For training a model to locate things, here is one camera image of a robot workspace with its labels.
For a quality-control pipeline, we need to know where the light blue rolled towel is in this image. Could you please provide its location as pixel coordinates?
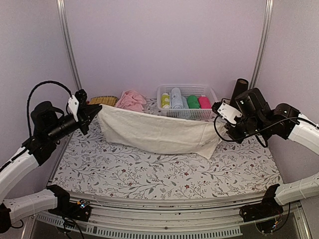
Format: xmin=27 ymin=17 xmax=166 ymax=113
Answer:
xmin=171 ymin=88 xmax=183 ymax=110

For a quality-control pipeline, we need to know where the magenta rolled towel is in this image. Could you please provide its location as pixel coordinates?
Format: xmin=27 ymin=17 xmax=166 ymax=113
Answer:
xmin=198 ymin=96 xmax=211 ymax=109

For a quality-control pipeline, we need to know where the aluminium frame post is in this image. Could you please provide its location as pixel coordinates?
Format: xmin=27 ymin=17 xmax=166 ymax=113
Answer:
xmin=56 ymin=0 xmax=83 ymax=90
xmin=249 ymin=0 xmax=274 ymax=89

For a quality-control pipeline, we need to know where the left aluminium frame post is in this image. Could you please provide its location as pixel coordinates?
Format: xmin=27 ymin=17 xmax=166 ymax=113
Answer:
xmin=56 ymin=0 xmax=83 ymax=90

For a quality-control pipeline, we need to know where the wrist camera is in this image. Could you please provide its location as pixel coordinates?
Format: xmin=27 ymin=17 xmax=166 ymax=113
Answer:
xmin=212 ymin=102 xmax=242 ymax=125
xmin=66 ymin=89 xmax=87 ymax=121

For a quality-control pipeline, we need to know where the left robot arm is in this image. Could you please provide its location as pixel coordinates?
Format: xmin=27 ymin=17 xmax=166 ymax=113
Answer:
xmin=0 ymin=81 xmax=102 ymax=233

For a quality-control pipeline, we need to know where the cream white towel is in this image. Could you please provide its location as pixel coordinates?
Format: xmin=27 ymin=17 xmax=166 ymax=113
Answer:
xmin=97 ymin=105 xmax=226 ymax=159

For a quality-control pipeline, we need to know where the floral coaster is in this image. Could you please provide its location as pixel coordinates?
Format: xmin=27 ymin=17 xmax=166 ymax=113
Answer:
xmin=221 ymin=98 xmax=231 ymax=105

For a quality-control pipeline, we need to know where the right aluminium frame post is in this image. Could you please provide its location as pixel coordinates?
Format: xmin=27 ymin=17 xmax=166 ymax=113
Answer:
xmin=249 ymin=0 xmax=274 ymax=89

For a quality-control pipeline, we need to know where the yellow woven mat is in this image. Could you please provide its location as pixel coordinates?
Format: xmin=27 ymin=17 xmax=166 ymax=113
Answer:
xmin=89 ymin=96 xmax=118 ymax=106

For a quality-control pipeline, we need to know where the aluminium front rail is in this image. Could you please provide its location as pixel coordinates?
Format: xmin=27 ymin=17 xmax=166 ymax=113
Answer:
xmin=27 ymin=191 xmax=304 ymax=237

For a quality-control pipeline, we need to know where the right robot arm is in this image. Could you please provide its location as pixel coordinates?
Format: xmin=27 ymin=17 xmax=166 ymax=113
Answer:
xmin=216 ymin=88 xmax=319 ymax=221

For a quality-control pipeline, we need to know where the white plastic basket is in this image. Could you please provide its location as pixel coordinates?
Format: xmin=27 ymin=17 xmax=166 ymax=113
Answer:
xmin=157 ymin=84 xmax=218 ymax=120

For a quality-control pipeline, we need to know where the dark brown tall cup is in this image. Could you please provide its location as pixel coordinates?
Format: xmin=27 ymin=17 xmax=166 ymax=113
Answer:
xmin=230 ymin=79 xmax=249 ymax=107

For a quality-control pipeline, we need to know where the floral tablecloth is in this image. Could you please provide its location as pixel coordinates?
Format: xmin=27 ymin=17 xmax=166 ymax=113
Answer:
xmin=52 ymin=116 xmax=282 ymax=200

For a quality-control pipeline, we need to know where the yellow dotted rolled towel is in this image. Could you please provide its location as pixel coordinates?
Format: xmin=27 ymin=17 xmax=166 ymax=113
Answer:
xmin=161 ymin=93 xmax=171 ymax=109

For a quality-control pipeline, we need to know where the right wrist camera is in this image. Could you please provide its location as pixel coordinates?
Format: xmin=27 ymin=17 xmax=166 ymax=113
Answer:
xmin=212 ymin=102 xmax=242 ymax=125

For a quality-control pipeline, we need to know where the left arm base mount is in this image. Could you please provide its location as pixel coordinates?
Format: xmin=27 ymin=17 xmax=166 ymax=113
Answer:
xmin=48 ymin=199 xmax=92 ymax=222

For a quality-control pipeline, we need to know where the pink towel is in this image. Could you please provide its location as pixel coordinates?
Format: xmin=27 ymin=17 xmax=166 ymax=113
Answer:
xmin=115 ymin=90 xmax=147 ymax=113

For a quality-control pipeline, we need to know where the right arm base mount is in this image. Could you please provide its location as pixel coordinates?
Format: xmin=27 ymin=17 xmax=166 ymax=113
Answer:
xmin=239 ymin=200 xmax=284 ymax=222

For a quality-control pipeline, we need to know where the green rolled towel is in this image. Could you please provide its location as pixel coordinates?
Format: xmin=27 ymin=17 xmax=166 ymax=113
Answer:
xmin=187 ymin=95 xmax=200 ymax=109

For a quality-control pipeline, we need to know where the grey blue rolled towel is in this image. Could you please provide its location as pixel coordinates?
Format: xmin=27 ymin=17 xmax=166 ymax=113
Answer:
xmin=181 ymin=96 xmax=189 ymax=109

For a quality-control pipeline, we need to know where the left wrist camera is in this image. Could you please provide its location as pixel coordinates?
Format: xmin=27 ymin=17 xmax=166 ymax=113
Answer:
xmin=66 ymin=89 xmax=87 ymax=121

